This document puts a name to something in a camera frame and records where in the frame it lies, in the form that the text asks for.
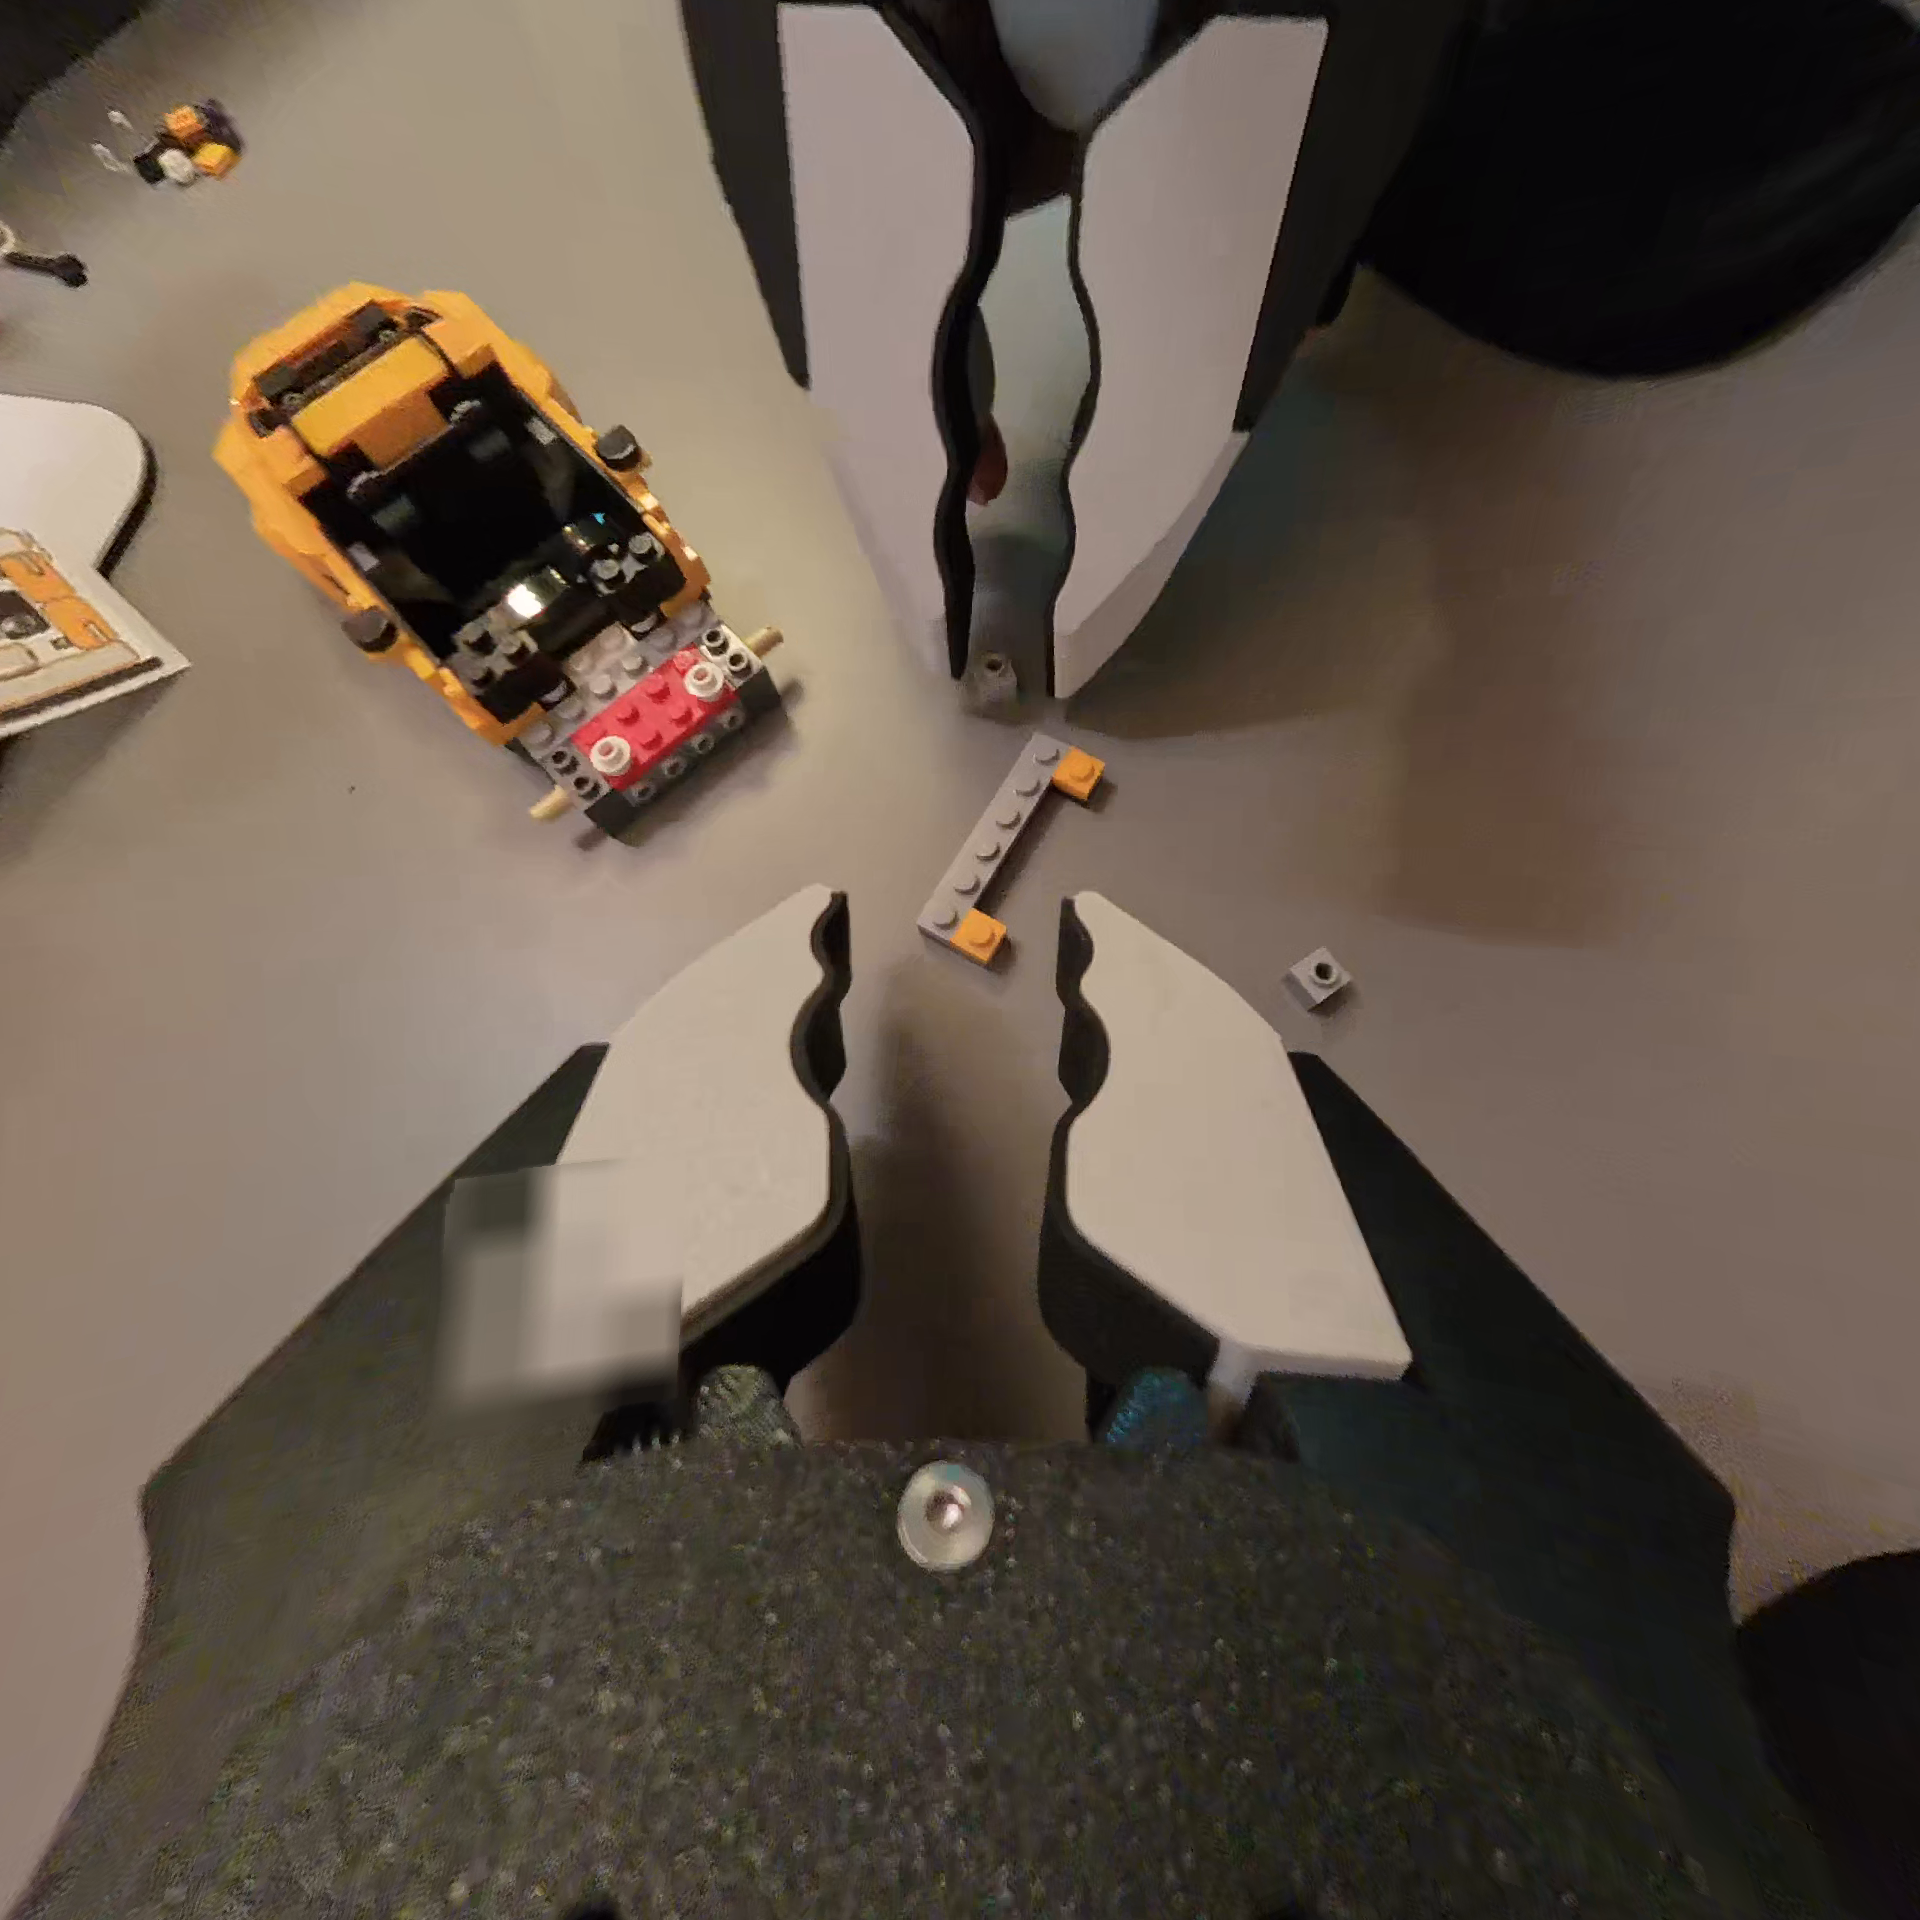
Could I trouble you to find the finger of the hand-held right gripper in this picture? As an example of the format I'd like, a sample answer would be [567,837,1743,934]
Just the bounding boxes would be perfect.
[777,0,1002,681]
[1054,11,1330,701]

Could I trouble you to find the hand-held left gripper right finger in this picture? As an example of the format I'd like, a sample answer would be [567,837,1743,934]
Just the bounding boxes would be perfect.
[1039,891,1416,1422]

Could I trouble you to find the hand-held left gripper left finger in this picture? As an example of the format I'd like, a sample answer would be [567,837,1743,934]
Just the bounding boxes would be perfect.
[558,883,866,1366]

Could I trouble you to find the grey lego plate orange ends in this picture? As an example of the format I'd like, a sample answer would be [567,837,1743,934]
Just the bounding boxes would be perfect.
[915,732,1113,970]

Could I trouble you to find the yellow lego car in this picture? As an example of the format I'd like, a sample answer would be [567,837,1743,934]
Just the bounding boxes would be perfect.
[212,282,805,850]

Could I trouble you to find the pile of small lego pieces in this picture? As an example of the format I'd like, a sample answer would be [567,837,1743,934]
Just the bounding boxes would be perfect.
[91,99,246,193]

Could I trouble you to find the lego sticker sheet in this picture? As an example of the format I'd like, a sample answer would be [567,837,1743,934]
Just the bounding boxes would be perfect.
[0,525,193,739]

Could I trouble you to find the white book stand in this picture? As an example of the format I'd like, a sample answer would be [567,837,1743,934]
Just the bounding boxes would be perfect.
[0,393,156,581]

